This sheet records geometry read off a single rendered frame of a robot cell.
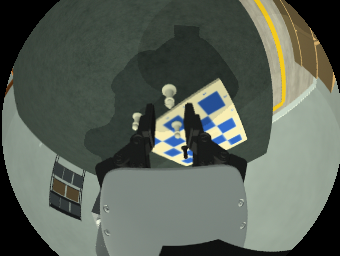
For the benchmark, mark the blue and cream chessboard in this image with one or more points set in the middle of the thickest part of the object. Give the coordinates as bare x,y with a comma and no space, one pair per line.
218,116

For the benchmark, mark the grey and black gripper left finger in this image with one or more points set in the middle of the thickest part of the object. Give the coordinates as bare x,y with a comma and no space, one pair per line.
137,151

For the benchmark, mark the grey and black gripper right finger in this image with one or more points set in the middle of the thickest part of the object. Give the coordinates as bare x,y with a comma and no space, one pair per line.
205,151

